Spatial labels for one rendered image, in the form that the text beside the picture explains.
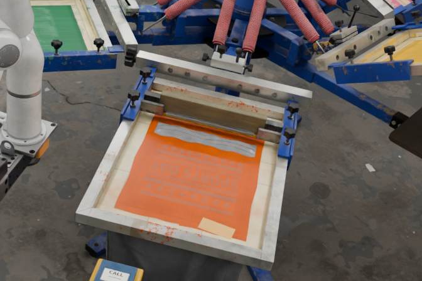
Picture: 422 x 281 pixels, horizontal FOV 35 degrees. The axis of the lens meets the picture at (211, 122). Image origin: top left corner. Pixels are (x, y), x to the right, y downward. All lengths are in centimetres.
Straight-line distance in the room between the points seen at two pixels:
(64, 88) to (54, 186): 88
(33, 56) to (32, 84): 9
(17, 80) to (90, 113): 217
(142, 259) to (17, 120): 61
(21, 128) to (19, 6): 38
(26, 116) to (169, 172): 53
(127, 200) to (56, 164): 160
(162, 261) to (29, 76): 73
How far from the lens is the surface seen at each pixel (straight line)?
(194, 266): 216
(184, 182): 218
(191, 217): 206
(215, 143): 235
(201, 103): 236
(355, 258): 350
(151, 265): 220
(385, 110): 286
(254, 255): 196
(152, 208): 207
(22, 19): 177
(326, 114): 442
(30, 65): 183
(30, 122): 195
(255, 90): 258
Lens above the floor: 239
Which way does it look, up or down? 36 degrees down
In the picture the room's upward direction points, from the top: 12 degrees clockwise
